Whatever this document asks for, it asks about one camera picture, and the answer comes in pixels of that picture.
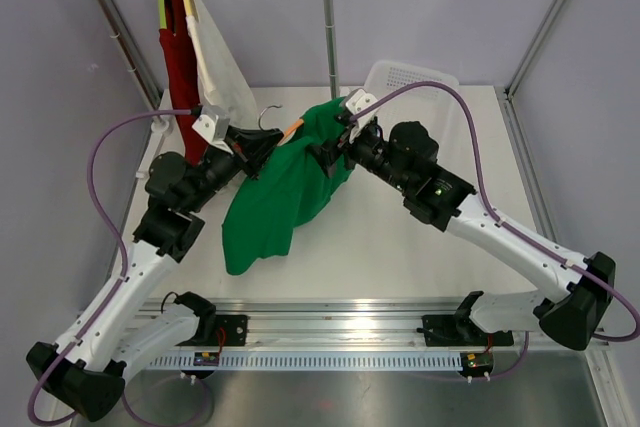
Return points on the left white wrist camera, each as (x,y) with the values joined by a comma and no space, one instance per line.
(211,125)

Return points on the orange hanger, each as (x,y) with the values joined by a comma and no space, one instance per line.
(288,132)

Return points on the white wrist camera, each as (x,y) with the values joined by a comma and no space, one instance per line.
(211,125)
(354,106)

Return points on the green t shirt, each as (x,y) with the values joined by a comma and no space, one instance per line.
(290,191)

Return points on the white t shirt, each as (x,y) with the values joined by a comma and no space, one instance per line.
(221,81)

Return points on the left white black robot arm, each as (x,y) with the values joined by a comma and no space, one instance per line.
(150,247)

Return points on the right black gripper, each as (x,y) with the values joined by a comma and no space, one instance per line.
(329,154)

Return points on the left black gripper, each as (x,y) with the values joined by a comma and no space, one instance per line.
(246,146)

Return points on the red t shirt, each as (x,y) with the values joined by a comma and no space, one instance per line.
(179,58)

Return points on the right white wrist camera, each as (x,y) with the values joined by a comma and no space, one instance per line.
(354,106)

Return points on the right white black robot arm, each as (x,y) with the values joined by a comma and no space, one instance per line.
(571,291)

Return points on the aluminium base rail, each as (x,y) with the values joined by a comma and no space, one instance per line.
(359,335)

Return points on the white plastic basket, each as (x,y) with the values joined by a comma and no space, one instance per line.
(434,108)

